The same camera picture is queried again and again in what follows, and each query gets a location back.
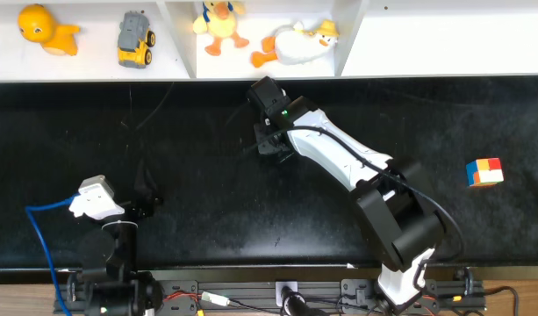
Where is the yellow rubber duck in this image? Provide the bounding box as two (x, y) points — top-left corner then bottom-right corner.
(17, 4), (82, 57)

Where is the many-coloured puzzle cube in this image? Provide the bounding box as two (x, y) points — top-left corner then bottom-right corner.
(465, 157), (506, 189)

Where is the mounting rail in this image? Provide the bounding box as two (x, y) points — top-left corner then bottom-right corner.
(53, 266), (520, 316)

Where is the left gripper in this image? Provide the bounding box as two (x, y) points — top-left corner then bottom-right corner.
(118, 158), (165, 220)

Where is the white plush goose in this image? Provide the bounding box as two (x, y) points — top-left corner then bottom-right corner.
(250, 18), (341, 68)

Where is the yellow plush duck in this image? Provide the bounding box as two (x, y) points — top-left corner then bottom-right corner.
(192, 1), (251, 57)

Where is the grey and yellow toy truck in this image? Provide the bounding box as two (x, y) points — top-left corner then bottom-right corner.
(117, 11), (156, 69)

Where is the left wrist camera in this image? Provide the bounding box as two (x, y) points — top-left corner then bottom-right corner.
(68, 174), (126, 221)

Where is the white shelf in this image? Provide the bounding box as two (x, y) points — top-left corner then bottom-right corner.
(0, 0), (538, 83)

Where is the blue cable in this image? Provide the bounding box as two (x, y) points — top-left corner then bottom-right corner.
(25, 194), (82, 316)

